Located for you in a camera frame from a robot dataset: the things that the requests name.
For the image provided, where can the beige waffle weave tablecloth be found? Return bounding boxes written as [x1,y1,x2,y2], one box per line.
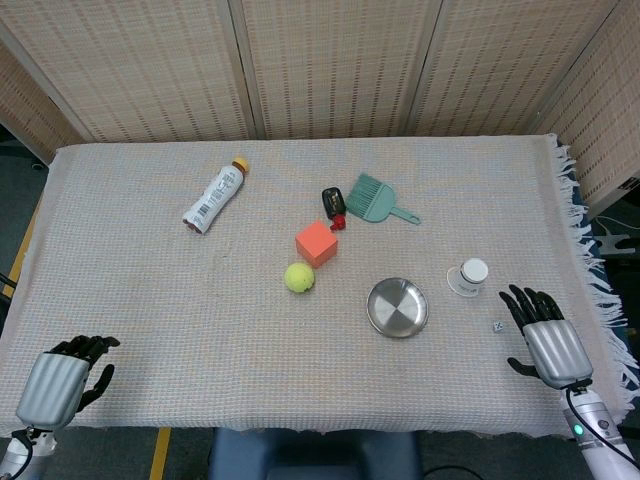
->
[0,132,640,440]

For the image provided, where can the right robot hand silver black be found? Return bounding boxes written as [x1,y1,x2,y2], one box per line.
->
[498,284,595,390]

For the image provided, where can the yellow tennis ball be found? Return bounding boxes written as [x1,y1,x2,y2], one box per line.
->
[284,262,317,294]

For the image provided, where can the teal hand brush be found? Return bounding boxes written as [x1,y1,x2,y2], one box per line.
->
[345,172,422,226]

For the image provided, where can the orange foam cube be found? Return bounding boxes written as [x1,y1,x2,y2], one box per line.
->
[294,219,339,269]

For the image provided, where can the round silver metal plate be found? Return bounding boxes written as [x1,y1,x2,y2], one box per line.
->
[366,277,430,340]

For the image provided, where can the white labelled bottle yellow cap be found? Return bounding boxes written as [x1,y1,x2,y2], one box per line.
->
[181,156,250,235]

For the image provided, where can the black oval plastic gadget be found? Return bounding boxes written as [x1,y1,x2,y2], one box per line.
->
[321,186,347,220]

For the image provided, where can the white background fixture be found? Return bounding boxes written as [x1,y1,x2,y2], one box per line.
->
[589,230,640,257]

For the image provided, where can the blue cloth under tablecloth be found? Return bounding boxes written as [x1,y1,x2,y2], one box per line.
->
[553,134,640,419]

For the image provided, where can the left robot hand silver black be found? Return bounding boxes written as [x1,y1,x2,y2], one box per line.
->
[14,334,121,431]

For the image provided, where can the woven folding screen panel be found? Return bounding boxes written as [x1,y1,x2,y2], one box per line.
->
[407,0,640,139]
[229,0,444,141]
[537,4,640,216]
[0,0,261,146]
[0,22,96,169]

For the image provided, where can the white paper cup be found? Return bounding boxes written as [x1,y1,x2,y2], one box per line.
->
[446,257,490,298]

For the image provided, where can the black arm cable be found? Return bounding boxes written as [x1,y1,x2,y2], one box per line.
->
[564,384,640,469]

